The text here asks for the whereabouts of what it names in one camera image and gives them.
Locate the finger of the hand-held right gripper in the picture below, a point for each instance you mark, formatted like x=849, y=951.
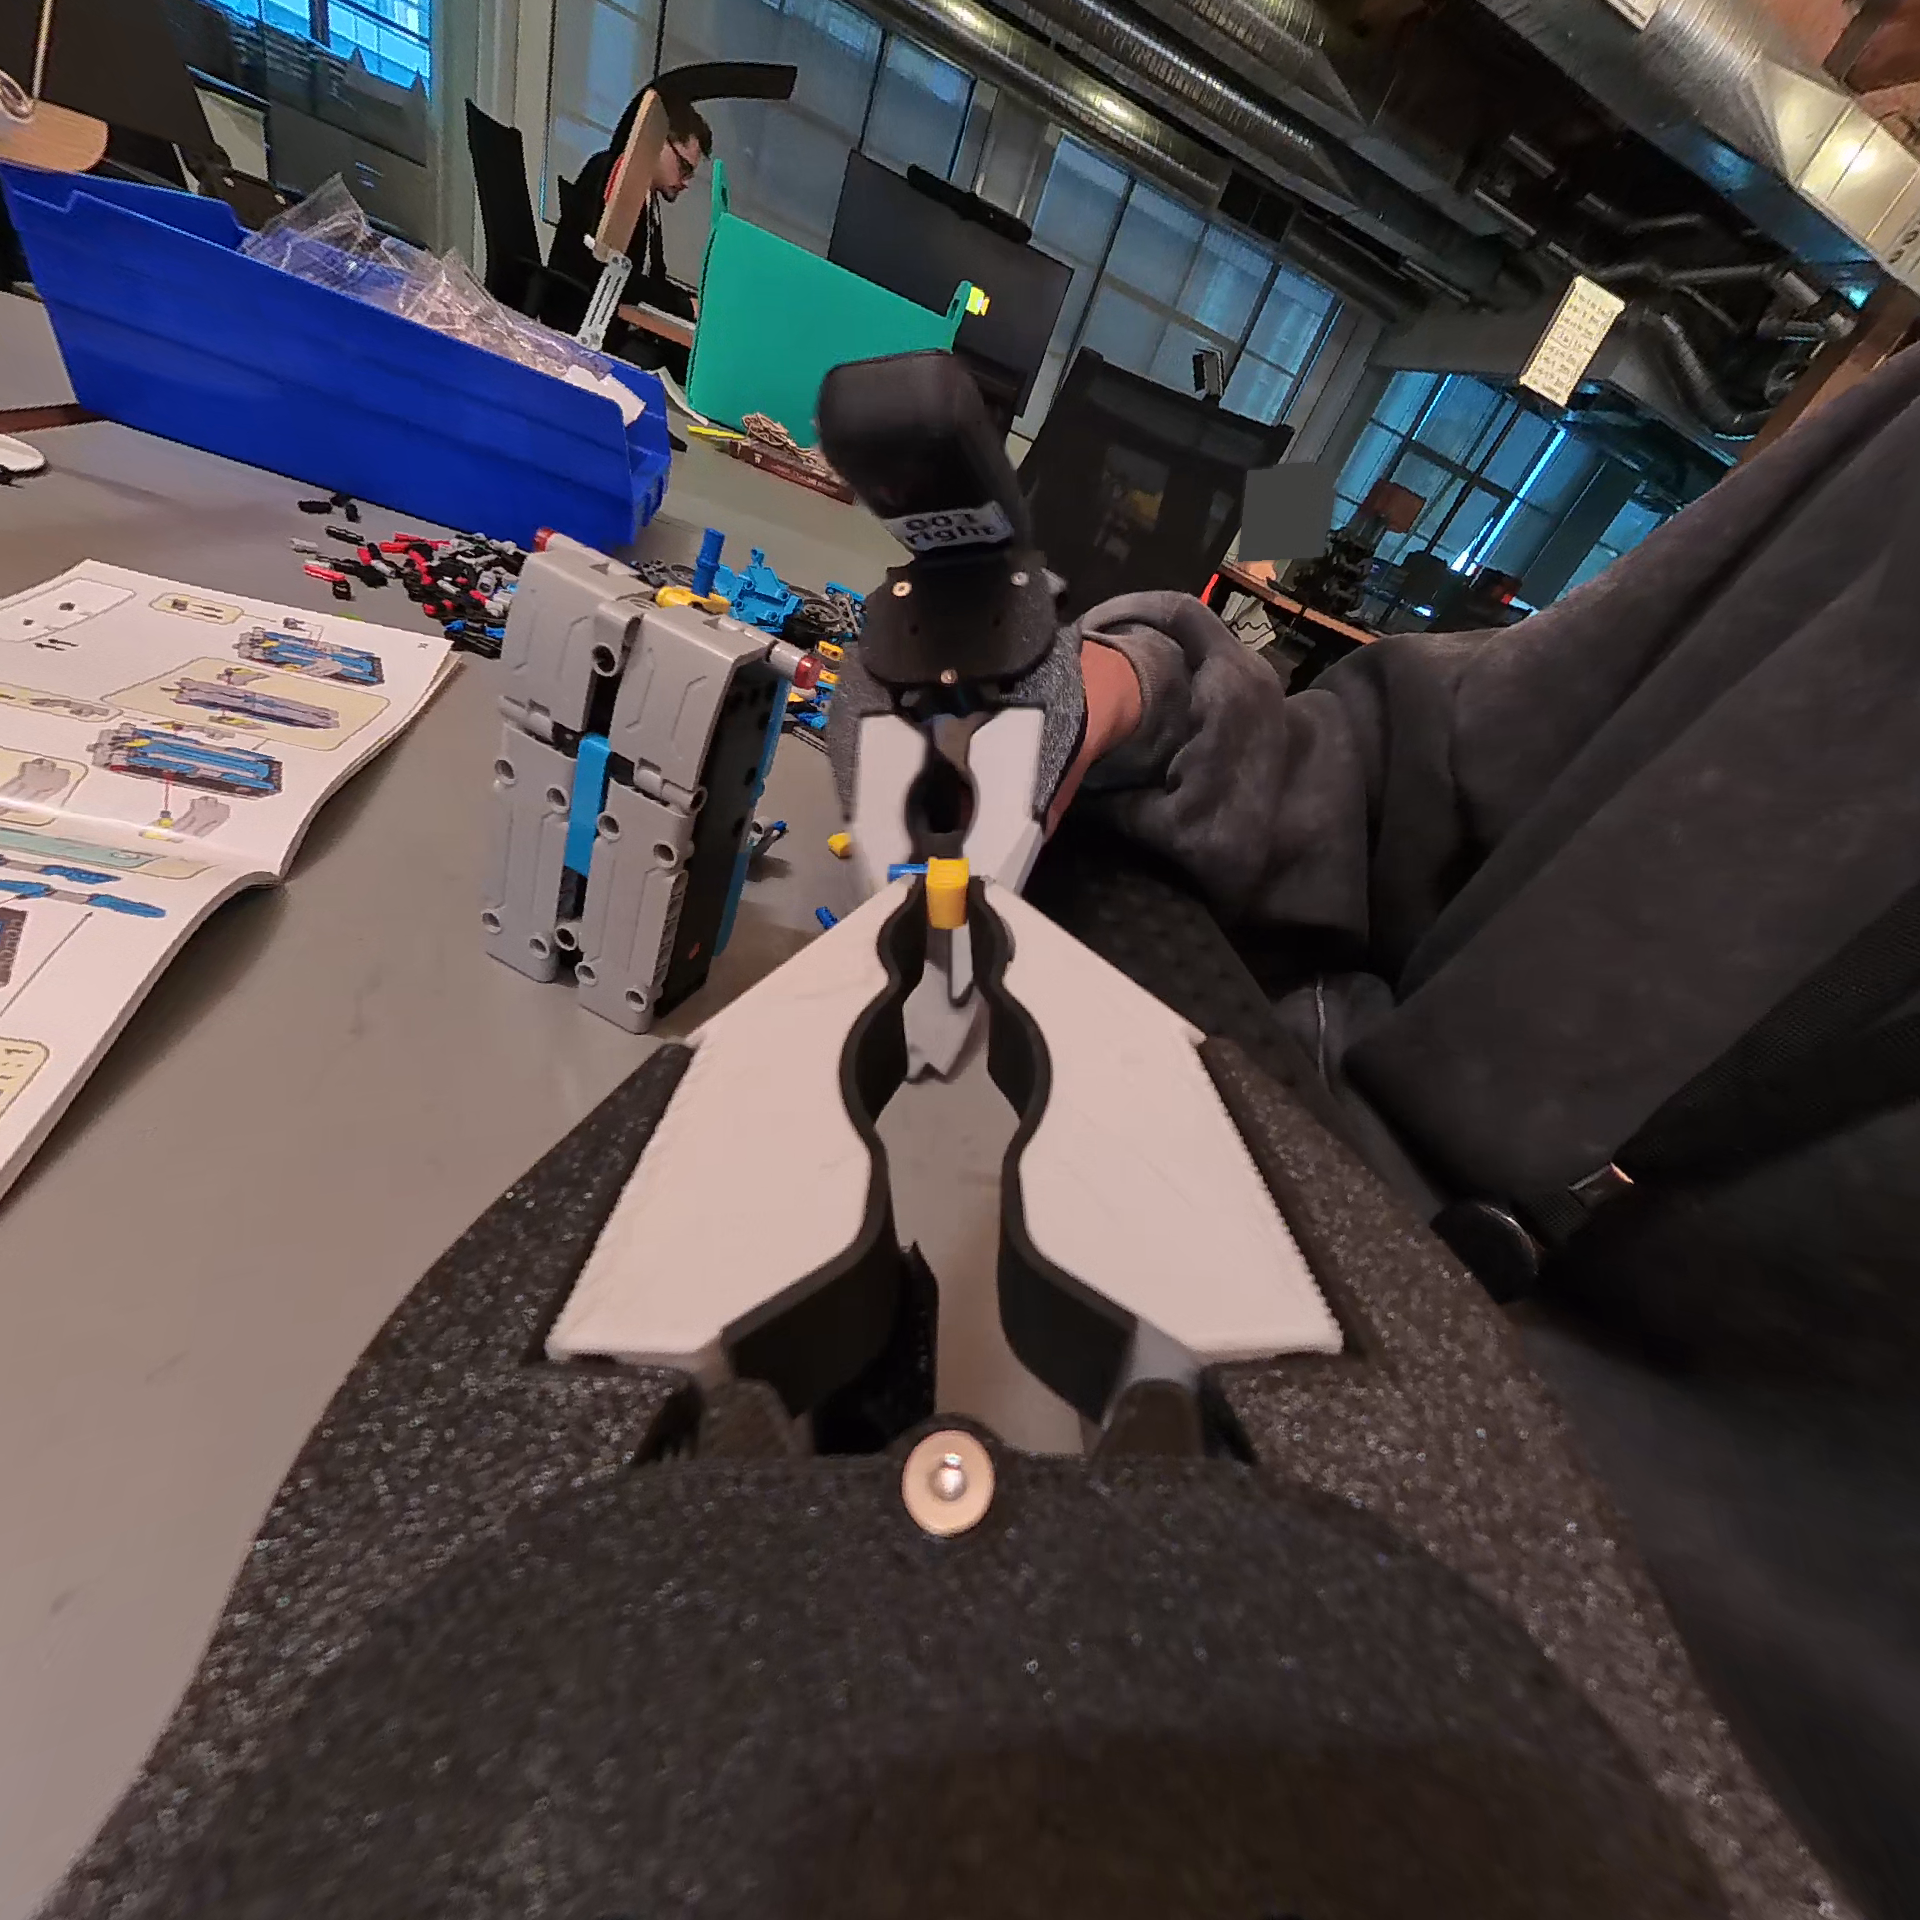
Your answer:
x=1007, y=795
x=893, y=787

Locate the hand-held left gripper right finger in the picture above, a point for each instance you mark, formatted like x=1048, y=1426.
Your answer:
x=1172, y=1200

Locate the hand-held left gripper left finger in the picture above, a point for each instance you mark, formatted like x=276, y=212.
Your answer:
x=721, y=1200

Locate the small yellow toy brick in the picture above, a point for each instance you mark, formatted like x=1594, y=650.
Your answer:
x=946, y=892

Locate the grey blue toy brick assembly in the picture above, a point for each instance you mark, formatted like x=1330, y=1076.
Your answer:
x=632, y=779

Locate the pile of small toy bricks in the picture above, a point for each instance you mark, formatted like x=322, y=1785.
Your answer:
x=392, y=562

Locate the brick instruction booklet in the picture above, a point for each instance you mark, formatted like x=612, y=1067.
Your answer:
x=151, y=779

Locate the person's right forearm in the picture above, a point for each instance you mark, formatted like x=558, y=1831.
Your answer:
x=1260, y=751

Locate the grey desk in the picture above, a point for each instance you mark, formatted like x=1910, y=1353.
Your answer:
x=301, y=1260

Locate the person's right hand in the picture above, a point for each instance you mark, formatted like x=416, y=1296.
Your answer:
x=1112, y=720

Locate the teal board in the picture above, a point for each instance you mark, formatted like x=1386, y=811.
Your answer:
x=812, y=332

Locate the black computer monitor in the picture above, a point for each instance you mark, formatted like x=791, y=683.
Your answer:
x=946, y=256

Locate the clear plastic bags of bricks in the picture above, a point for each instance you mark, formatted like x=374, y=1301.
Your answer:
x=421, y=269

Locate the blue plastic bin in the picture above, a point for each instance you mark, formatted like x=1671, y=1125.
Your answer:
x=333, y=362

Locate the tan board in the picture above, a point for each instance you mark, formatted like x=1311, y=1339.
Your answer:
x=47, y=135

